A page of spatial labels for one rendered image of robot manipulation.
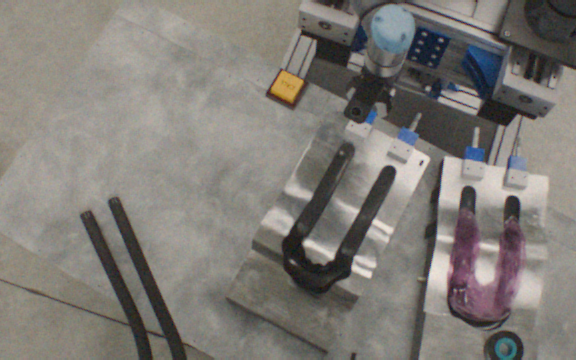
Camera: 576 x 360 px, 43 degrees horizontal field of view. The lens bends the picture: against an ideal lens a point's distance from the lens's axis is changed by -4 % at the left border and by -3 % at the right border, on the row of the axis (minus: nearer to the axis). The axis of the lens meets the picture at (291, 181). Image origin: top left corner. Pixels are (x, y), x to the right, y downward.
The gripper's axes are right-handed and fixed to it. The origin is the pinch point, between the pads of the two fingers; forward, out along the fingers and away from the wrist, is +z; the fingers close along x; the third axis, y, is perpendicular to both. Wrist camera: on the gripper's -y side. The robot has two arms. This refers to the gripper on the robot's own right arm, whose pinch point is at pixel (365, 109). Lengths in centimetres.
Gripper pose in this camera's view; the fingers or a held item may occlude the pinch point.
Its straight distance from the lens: 162.7
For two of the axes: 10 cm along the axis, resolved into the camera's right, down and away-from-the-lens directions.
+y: 4.8, -8.3, 2.8
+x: -8.8, -4.6, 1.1
